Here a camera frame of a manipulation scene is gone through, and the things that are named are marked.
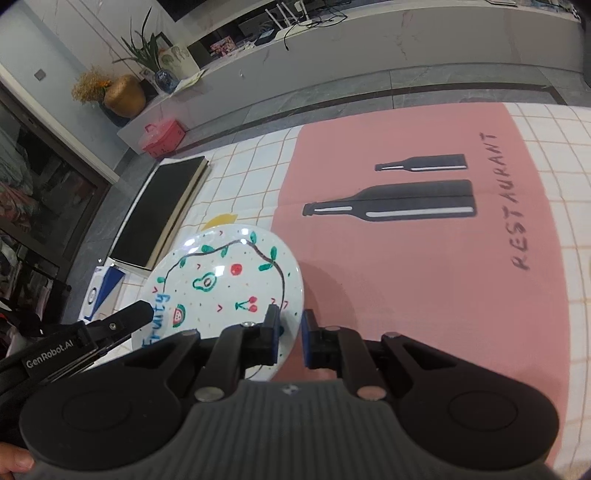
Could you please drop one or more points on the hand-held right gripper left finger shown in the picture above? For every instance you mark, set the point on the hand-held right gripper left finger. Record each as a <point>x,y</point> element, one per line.
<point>274,334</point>

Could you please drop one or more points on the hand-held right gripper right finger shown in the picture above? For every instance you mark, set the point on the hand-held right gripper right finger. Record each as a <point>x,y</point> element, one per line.
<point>307,339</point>

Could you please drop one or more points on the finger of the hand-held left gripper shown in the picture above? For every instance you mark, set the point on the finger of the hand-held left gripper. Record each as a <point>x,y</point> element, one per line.
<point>124,318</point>

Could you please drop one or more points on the white fruit painted plate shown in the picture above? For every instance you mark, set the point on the white fruit painted plate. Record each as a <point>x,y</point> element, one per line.
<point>226,286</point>

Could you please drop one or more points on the person's left hand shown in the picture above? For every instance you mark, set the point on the person's left hand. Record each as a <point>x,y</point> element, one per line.
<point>14,459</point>

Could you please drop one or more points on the blue and white box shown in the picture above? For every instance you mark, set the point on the blue and white box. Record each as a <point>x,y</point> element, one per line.
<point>104,290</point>

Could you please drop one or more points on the black book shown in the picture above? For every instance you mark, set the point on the black book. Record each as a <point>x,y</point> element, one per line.
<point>157,212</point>

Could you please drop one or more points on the pink checked printed tablecloth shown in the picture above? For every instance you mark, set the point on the pink checked printed tablecloth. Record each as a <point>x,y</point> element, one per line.
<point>415,277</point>

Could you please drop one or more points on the pink plastic box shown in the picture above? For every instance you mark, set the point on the pink plastic box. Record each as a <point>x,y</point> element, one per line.
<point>162,138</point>

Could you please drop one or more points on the gold round vase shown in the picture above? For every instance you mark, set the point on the gold round vase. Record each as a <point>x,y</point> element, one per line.
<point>124,98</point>

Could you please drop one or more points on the dried yellow flowers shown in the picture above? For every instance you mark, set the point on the dried yellow flowers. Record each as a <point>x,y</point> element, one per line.
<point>90,85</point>

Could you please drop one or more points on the blue glass vase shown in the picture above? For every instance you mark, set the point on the blue glass vase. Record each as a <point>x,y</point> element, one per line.
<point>166,81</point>

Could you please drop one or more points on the open paper booklet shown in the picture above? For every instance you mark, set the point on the open paper booklet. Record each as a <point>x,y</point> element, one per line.
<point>191,79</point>

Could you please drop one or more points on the white leaf print card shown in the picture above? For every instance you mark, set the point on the white leaf print card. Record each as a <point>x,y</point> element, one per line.
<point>182,62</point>

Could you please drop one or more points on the green leafy plant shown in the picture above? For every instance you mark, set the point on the green leafy plant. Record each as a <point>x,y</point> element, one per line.
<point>143,48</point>

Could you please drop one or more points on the pink picture box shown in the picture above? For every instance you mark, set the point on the pink picture box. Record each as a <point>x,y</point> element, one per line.
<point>224,47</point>

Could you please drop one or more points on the grey marble low cabinet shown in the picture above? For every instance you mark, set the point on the grey marble low cabinet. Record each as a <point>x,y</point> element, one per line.
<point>369,50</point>

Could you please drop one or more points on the white router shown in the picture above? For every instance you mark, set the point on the white router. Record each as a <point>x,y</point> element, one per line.
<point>291,18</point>

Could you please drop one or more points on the grey wall switch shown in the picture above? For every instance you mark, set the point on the grey wall switch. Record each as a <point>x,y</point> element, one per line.
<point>40,74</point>

